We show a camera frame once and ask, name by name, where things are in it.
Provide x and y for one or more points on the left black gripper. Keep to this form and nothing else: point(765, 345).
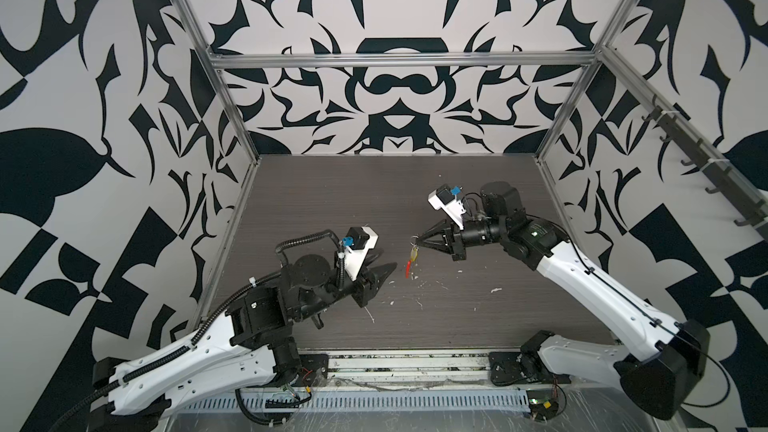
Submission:
point(366, 282)

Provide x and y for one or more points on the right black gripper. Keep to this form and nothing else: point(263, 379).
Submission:
point(448, 245)

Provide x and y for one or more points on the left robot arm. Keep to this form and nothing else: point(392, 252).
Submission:
point(247, 342)

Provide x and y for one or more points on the small electronics board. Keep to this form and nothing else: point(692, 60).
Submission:
point(546, 404)

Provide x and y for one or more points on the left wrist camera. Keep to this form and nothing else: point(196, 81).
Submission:
point(355, 247)

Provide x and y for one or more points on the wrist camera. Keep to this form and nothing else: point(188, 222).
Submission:
point(445, 198)
point(355, 247)

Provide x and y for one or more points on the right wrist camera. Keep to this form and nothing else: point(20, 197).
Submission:
point(445, 198)

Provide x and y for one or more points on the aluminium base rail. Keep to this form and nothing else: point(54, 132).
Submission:
point(408, 366)

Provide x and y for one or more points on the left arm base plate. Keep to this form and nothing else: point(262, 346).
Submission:
point(302, 370)

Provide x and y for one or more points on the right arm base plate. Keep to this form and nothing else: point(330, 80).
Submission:
point(520, 368)

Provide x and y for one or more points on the white cable duct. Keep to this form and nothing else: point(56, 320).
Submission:
point(327, 401)

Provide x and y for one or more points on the black wall hook rack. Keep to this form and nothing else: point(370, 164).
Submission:
point(700, 155)

